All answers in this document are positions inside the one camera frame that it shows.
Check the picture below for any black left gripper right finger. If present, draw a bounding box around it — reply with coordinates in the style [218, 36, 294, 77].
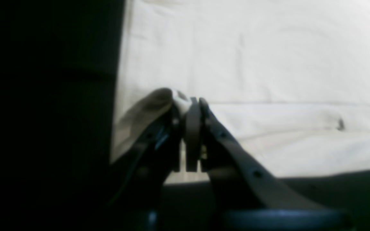
[185, 98, 343, 231]

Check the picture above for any cream white T-shirt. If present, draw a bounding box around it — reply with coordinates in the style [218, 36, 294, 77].
[109, 0, 370, 177]

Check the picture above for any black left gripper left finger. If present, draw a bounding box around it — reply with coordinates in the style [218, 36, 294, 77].
[108, 106, 182, 231]

